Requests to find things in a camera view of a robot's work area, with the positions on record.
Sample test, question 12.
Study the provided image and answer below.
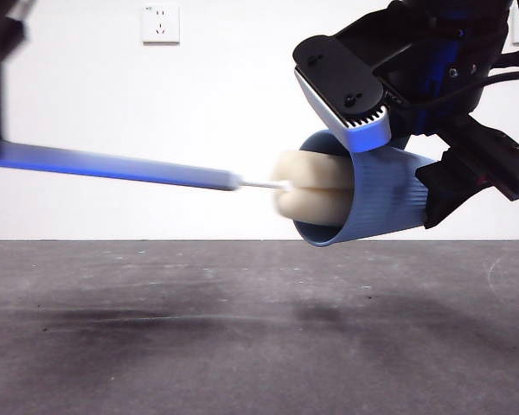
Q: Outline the blue ribbed plastic cup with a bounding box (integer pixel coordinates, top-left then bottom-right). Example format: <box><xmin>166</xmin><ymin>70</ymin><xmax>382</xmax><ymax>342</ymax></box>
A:
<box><xmin>291</xmin><ymin>131</ymin><xmax>440</xmax><ymax>249</ymax></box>

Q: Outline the grey-handled sponge cup brush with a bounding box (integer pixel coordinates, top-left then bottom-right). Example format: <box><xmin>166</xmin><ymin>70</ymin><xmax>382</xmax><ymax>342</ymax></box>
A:
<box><xmin>0</xmin><ymin>138</ymin><xmax>355</xmax><ymax>228</ymax></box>

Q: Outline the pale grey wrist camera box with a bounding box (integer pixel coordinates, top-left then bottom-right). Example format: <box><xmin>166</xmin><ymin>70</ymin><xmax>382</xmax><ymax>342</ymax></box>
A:
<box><xmin>292</xmin><ymin>35</ymin><xmax>393</xmax><ymax>155</ymax></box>

